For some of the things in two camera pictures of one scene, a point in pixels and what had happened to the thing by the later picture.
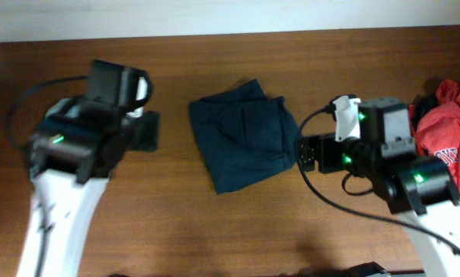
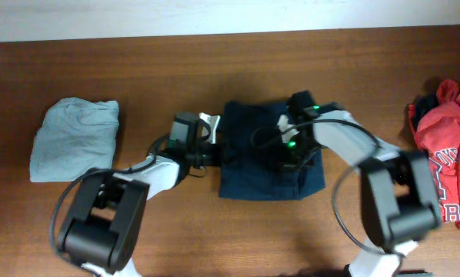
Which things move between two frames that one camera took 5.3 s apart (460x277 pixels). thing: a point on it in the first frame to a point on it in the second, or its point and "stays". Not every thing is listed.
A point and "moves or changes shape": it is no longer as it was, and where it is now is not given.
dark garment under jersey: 424,103 stays
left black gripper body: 146,131 to 213,155
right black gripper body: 355,154 to 298,155
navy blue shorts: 245,135 moves or changes shape
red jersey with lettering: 446,129 stays
